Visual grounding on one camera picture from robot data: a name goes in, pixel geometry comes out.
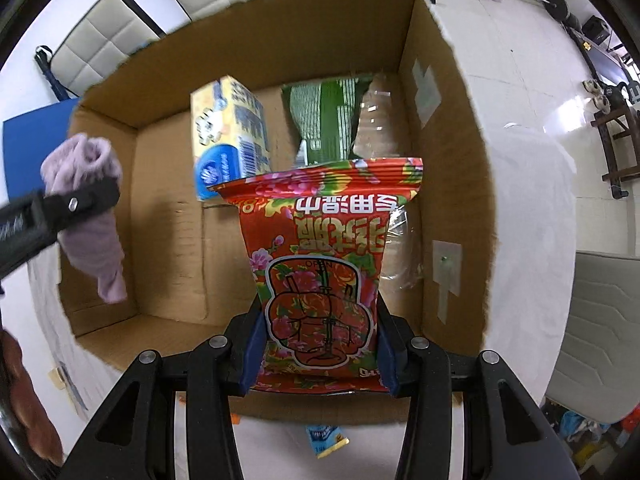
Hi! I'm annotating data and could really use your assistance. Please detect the small blue yellow packet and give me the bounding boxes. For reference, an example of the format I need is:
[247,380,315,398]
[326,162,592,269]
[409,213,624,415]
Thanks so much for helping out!
[304,423,350,460]

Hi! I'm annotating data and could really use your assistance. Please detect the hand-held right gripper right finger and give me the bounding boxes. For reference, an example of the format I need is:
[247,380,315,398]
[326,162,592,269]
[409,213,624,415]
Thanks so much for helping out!
[375,294,582,480]

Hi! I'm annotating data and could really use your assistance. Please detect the cardboard box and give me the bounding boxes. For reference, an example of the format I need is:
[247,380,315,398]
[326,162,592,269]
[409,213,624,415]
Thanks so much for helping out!
[58,0,501,429]

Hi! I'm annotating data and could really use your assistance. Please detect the brown plush toy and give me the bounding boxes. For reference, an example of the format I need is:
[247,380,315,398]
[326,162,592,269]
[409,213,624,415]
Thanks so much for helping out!
[0,329,66,467]

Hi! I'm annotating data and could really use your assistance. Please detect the black speaker box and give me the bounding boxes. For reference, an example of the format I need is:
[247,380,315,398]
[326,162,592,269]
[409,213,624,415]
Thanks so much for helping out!
[582,16,612,44]

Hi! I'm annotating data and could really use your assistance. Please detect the blue board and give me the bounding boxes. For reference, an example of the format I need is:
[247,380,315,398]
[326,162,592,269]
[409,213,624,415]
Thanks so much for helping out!
[2,97,84,207]

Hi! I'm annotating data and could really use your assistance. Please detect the green packet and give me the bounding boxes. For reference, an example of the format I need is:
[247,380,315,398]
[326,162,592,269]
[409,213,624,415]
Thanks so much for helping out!
[280,75,374,167]

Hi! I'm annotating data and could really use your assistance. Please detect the purple sock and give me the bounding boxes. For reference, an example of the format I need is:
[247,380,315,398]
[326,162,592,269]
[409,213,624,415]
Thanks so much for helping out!
[41,133,129,304]

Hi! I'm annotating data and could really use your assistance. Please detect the white shoes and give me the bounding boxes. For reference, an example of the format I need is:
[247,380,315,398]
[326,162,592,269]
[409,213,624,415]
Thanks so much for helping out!
[581,78,612,112]

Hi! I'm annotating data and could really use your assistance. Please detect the dark wooden stool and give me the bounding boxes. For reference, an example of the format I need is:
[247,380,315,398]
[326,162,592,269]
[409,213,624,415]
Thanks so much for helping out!
[589,79,640,199]

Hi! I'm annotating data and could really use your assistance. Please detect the red floral wet wipes packet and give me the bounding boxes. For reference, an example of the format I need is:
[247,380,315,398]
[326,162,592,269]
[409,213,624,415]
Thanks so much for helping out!
[207,157,425,395]

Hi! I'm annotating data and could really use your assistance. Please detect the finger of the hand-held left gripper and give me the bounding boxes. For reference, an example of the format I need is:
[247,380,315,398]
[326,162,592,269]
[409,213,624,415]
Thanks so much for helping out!
[0,177,121,281]

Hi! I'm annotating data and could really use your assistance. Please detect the clear plastic bag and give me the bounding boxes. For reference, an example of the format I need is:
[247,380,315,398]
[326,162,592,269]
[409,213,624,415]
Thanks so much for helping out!
[349,72,427,292]

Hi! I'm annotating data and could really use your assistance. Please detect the white padded cushion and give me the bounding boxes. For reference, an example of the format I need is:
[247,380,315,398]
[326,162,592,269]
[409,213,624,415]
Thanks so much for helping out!
[544,250,640,427]

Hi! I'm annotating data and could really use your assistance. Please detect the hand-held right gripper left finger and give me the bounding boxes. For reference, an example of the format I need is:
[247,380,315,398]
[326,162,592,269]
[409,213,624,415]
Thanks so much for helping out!
[59,306,267,480]

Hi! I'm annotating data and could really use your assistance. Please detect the yellow blue tissue box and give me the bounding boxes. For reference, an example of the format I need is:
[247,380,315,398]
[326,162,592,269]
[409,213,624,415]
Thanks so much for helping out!
[189,75,274,203]

